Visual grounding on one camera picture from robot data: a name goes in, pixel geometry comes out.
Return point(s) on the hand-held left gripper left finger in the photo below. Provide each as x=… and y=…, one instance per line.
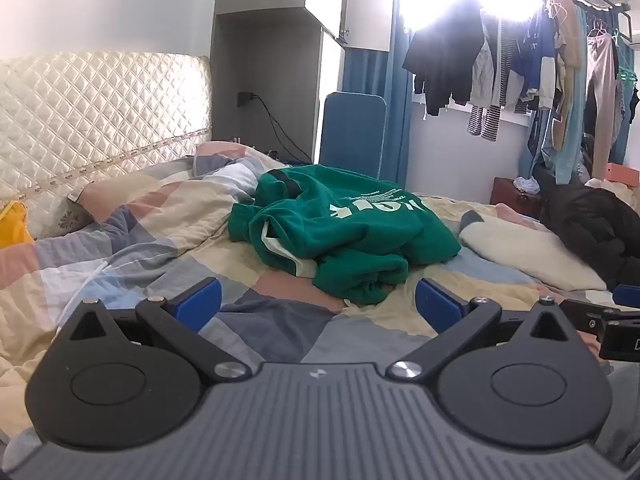
x=197, y=305

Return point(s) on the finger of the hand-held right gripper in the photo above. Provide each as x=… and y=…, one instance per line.
x=627, y=295
x=585, y=315

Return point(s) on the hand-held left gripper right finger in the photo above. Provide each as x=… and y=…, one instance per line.
x=440, y=307

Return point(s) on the green sweatshirt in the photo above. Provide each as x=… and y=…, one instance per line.
x=350, y=240

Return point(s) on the row of hanging clothes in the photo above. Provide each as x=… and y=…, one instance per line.
x=500, y=70

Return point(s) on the cream pillow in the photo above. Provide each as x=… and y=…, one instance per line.
x=525, y=255

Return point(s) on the black jacket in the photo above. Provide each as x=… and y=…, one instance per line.
x=585, y=220

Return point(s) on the patchwork quilt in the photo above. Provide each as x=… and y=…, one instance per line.
x=150, y=230

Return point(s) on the cream cloth pile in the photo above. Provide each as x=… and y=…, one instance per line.
x=617, y=191

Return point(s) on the pink box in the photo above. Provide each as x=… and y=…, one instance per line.
x=625, y=172

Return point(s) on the red-brown cabinet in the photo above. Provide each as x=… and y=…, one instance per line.
x=505, y=197

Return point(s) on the light blue crumpled cloth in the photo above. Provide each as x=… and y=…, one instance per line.
x=527, y=185

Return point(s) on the floral pillow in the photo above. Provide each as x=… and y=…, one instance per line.
x=65, y=220

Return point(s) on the blue padded board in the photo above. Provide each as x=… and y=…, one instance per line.
x=352, y=135

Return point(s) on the yellow cloth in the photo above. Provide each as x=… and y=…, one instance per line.
x=12, y=227

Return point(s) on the blue curtain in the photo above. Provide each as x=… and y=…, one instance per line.
x=395, y=110

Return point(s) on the cream quilted headboard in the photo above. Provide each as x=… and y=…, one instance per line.
x=100, y=110

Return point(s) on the black wall socket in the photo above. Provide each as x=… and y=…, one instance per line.
x=245, y=99

